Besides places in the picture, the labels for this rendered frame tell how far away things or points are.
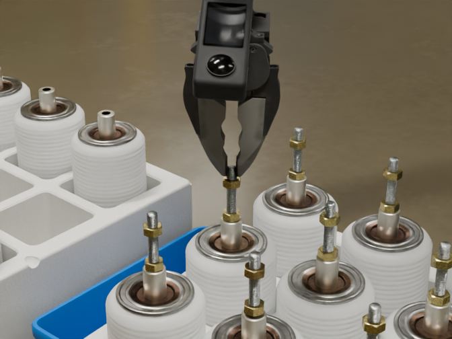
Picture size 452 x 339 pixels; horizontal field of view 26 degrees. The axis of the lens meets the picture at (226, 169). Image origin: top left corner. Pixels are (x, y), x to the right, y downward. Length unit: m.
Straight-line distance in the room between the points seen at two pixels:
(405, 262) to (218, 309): 0.20
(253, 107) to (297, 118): 0.99
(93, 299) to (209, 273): 0.25
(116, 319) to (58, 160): 0.44
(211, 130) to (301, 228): 0.18
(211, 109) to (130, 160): 0.32
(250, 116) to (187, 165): 0.80
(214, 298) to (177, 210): 0.31
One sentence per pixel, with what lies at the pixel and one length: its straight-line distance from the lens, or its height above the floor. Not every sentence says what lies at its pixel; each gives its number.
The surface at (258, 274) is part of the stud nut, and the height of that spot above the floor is 0.33.
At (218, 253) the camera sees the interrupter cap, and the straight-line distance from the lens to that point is 1.00.
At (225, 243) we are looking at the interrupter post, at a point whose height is 0.26.
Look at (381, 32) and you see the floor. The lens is 2.42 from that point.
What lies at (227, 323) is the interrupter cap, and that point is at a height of 0.25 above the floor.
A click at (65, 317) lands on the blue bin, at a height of 0.10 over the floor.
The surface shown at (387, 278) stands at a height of 0.23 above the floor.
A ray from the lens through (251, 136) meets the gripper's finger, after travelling 0.95.
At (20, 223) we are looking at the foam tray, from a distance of 1.29.
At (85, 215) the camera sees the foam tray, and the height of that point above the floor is 0.17.
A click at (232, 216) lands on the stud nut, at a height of 0.29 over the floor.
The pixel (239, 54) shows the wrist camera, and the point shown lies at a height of 0.49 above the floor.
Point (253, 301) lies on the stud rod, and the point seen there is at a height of 0.30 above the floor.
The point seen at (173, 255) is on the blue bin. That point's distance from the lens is 1.29.
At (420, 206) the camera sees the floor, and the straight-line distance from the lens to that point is 1.63.
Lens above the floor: 0.79
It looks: 27 degrees down
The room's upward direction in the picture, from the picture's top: straight up
